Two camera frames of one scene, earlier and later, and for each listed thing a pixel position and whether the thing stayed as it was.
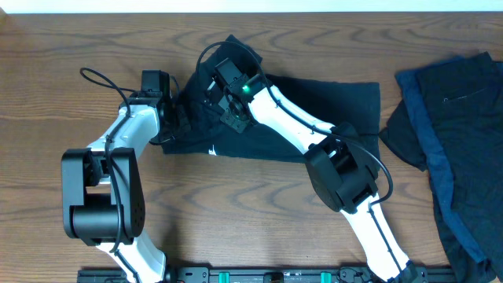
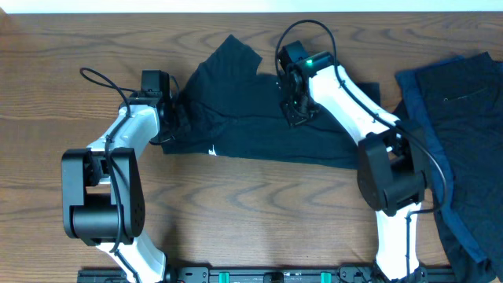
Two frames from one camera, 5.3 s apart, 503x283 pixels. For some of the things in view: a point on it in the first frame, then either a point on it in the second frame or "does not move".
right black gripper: [214, 96] to [298, 114]
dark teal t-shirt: [194, 126] does not move
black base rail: [273, 274] does not move
